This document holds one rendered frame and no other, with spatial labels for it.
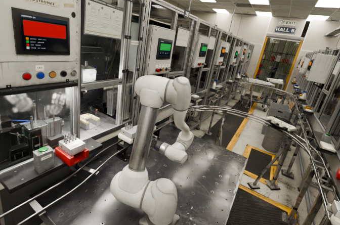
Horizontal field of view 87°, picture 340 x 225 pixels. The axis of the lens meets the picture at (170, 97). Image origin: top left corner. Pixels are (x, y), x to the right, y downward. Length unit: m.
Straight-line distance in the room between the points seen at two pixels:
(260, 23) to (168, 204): 8.77
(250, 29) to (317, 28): 2.37
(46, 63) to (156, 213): 0.99
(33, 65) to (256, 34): 8.78
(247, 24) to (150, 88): 8.58
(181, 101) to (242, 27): 8.55
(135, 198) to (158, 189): 0.14
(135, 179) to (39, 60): 0.81
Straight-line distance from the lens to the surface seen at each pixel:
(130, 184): 1.12
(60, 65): 1.21
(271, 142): 3.94
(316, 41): 9.23
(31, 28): 1.11
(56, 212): 1.37
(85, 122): 1.60
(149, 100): 0.99
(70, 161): 1.26
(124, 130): 1.59
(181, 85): 0.94
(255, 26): 9.32
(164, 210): 1.12
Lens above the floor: 1.70
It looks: 18 degrees down
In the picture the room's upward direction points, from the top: 9 degrees clockwise
